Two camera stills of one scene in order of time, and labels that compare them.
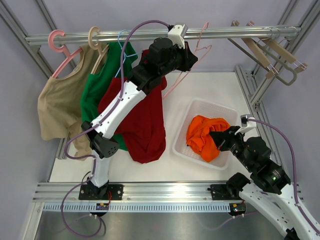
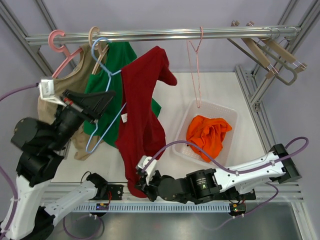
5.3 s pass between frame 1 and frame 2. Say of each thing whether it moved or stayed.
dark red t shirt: moved
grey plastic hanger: stayed
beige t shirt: stayed
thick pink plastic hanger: stayed
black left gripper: moved
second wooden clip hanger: stayed
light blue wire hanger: moved
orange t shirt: stayed
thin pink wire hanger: moved
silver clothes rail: stayed
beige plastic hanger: stayed
